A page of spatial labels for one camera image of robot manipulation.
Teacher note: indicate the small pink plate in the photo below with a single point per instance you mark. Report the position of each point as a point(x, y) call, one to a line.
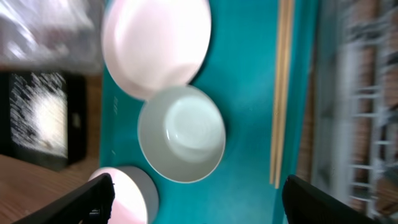
point(136, 197)

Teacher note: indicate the wooden chopstick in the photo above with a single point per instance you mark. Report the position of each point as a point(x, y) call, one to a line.
point(284, 86)
point(278, 80)

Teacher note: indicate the grey bowl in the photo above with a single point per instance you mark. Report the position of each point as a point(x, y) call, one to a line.
point(181, 134)

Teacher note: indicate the pile of rice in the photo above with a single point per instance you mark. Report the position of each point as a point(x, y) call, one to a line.
point(38, 103)

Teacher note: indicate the clear plastic bin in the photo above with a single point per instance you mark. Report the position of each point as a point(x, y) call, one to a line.
point(54, 34)

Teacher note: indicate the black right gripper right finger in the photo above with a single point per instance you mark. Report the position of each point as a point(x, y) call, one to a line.
point(305, 204)

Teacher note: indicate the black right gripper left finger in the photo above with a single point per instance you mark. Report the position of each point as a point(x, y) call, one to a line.
point(90, 203)

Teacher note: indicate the teal plastic tray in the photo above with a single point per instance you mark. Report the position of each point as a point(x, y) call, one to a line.
point(238, 75)

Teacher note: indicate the large pink plate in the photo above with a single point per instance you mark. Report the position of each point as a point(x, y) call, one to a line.
point(149, 45)

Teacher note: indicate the grey dishwasher rack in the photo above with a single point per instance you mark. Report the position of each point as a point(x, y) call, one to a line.
point(355, 134)

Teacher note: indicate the black plastic bin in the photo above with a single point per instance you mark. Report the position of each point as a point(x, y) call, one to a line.
point(76, 124)

